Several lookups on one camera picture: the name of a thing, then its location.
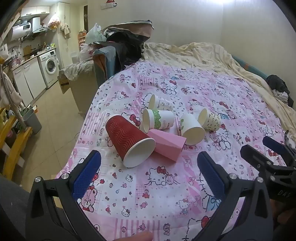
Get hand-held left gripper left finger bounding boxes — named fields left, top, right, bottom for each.
left=25, top=150, right=109, bottom=241

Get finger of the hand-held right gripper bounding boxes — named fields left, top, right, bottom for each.
left=240, top=144, right=278, bottom=177
left=262, top=130, right=296, bottom=166

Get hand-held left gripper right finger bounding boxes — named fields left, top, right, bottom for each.
left=194, top=152, right=275, bottom=241

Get red ripple paper cup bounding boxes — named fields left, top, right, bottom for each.
left=106, top=115, right=156, bottom=168

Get white cup green leaf print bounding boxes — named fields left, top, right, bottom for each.
left=180, top=113, right=206, bottom=146

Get cream floral paper cup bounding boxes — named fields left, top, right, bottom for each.
left=198, top=108, right=221, bottom=132

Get pink faceted cup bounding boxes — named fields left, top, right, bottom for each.
left=147, top=129, right=187, bottom=162

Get white cup green lace band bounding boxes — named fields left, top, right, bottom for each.
left=142, top=108, right=175, bottom=133

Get white cup small print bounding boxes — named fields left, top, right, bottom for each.
left=144, top=94, right=174, bottom=111

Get person's left hand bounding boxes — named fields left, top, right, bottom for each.
left=119, top=232, right=153, bottom=241

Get striped garment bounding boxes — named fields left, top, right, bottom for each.
left=273, top=89, right=289, bottom=106

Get dark cloth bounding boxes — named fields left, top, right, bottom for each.
left=266, top=75, right=290, bottom=95

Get grey trash bin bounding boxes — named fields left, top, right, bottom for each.
left=22, top=109, right=42, bottom=135

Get person's dark trousers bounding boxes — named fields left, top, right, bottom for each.
left=0, top=174, right=31, bottom=241

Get pink cartoon printed blanket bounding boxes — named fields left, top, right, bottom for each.
left=54, top=59, right=292, bottom=241

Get cardboard box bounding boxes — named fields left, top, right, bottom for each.
left=57, top=70, right=71, bottom=94

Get floral covered chair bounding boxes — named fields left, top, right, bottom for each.
left=59, top=61, right=102, bottom=116

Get cream quilt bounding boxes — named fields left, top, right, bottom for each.
left=141, top=42, right=296, bottom=137

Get white kitchen base cabinet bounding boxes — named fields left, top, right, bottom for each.
left=11, top=57, right=48, bottom=106

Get blue denim cloth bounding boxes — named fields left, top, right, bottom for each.
left=92, top=46, right=118, bottom=82

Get white washing machine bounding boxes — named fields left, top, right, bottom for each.
left=37, top=49, right=60, bottom=90

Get beige hanging garment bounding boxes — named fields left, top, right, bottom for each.
left=0, top=70, right=20, bottom=107

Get black cloth pile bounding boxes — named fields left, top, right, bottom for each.
left=105, top=31, right=145, bottom=70

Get white plastic bag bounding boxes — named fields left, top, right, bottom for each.
left=85, top=23, right=107, bottom=44

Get range hood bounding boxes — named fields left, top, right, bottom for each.
left=32, top=26, right=50, bottom=34

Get brown cushion dark trim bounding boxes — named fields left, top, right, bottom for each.
left=102, top=20, right=155, bottom=37

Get pink hanging bag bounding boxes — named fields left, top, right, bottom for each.
left=48, top=14, right=61, bottom=29

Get white water heater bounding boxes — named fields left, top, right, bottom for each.
left=11, top=17, right=41, bottom=41

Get yellow wooden frame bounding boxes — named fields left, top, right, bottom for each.
left=0, top=108, right=33, bottom=180

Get teal bed frame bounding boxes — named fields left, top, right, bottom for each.
left=232, top=56, right=270, bottom=79

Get white wall cabinet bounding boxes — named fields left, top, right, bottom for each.
left=20, top=6, right=50, bottom=17

